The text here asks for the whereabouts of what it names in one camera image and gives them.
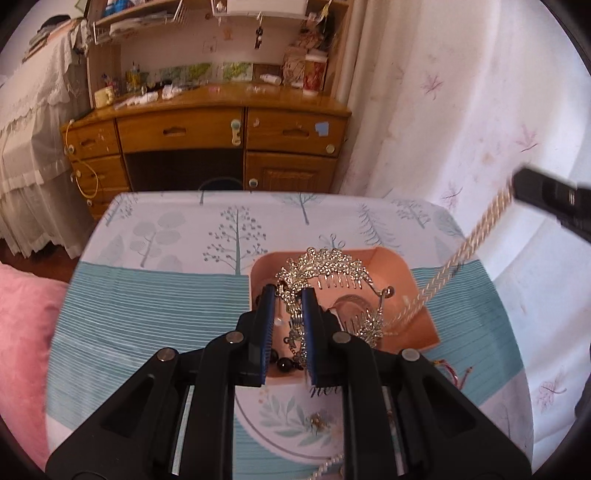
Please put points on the silver hair comb headpiece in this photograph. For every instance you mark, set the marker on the silver hair comb headpiece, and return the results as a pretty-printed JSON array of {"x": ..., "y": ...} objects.
[{"x": 367, "y": 325}]

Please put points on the silver rhinestone tiara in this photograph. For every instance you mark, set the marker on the silver rhinestone tiara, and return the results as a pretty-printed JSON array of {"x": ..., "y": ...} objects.
[{"x": 323, "y": 265}]

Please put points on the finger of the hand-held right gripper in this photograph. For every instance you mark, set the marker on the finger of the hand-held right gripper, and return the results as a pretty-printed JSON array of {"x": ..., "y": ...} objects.
[{"x": 545, "y": 194}]

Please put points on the beige woven bag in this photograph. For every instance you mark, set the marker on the beige woven bag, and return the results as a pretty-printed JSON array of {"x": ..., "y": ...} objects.
[{"x": 293, "y": 67}]

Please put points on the pink cushion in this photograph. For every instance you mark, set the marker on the pink cushion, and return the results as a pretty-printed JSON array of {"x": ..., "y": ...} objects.
[{"x": 27, "y": 341}]

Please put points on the pink jewelry tray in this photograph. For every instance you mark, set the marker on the pink jewelry tray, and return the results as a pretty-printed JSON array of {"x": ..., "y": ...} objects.
[{"x": 411, "y": 295}]

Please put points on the hanging keys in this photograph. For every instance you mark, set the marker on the hanging keys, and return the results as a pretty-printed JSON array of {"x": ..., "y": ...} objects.
[{"x": 258, "y": 38}]

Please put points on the yellow mug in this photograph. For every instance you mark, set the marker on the yellow mug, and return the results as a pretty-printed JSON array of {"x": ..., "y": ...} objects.
[{"x": 104, "y": 97}]

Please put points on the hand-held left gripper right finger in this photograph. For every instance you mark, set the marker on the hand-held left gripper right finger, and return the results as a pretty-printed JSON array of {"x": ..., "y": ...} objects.
[{"x": 310, "y": 332}]

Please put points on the white teal drawer lock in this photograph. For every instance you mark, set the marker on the white teal drawer lock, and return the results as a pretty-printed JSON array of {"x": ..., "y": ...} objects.
[{"x": 236, "y": 133}]

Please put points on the white tube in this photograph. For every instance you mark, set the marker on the white tube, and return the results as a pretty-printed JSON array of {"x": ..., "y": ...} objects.
[{"x": 271, "y": 79}]

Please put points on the wooden desk with hutch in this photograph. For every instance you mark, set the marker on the wooden desk with hutch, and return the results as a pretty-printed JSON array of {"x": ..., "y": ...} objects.
[{"x": 184, "y": 131}]

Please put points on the white floral curtain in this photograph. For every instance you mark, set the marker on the white floral curtain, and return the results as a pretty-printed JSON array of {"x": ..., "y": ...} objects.
[{"x": 461, "y": 101}]

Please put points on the tree print tablecloth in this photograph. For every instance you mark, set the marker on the tree print tablecloth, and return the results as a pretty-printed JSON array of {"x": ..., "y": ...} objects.
[{"x": 152, "y": 304}]

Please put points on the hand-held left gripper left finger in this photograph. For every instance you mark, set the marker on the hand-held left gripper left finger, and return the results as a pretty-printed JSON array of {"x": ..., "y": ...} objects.
[{"x": 267, "y": 332}]

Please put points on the red and white cup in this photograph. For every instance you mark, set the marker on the red and white cup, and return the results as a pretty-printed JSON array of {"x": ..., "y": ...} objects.
[{"x": 315, "y": 74}]

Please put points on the white lace cloth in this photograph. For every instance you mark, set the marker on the white lace cloth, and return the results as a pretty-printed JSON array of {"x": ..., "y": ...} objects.
[{"x": 32, "y": 152}]

